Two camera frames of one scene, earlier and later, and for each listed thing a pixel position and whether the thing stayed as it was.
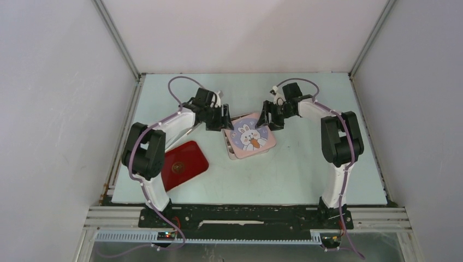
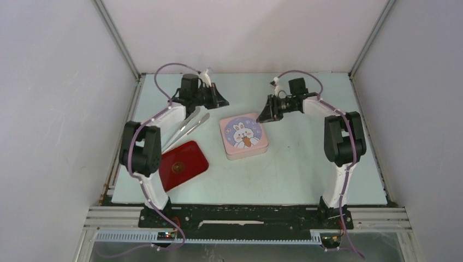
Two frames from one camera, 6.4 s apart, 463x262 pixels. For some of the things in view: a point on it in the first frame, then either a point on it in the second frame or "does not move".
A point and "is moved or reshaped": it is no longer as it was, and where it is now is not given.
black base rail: (235, 220) does not move
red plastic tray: (182, 164) does not move
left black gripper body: (213, 119) to (206, 97)
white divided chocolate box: (229, 147) is moved or reshaped
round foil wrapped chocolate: (178, 167) does not move
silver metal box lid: (244, 139) does not move
